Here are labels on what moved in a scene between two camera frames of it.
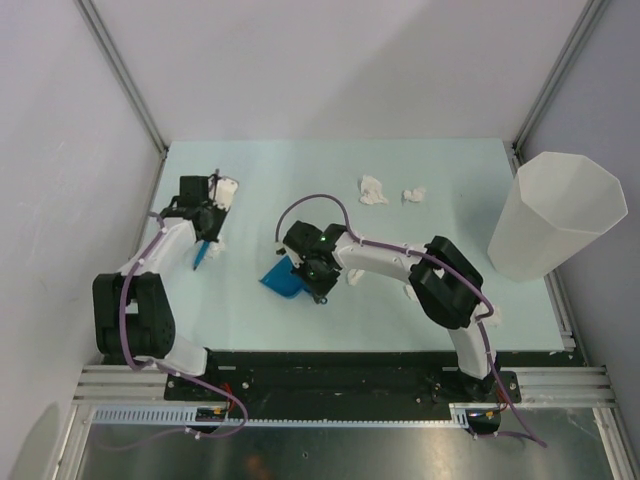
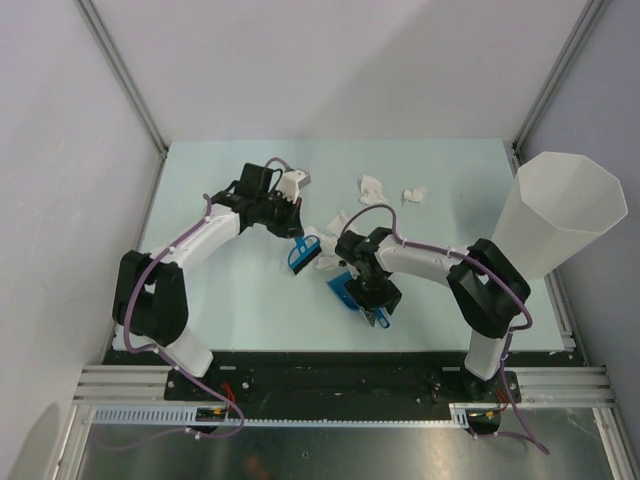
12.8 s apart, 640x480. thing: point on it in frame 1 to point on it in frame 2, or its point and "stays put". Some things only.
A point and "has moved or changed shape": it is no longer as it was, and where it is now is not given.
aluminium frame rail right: x=563 y=387 stays put
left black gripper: x=213 y=235 to x=291 y=226
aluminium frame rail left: x=121 y=385 stays put
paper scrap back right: x=414 y=195 stays put
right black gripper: x=320 y=290 to x=390 y=297
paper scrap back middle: x=371 y=188 stays put
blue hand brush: x=200 y=252 has moved or changed shape
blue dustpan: x=280 y=278 to x=340 y=289
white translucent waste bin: x=559 y=202 stays put
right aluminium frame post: x=592 y=12 stays put
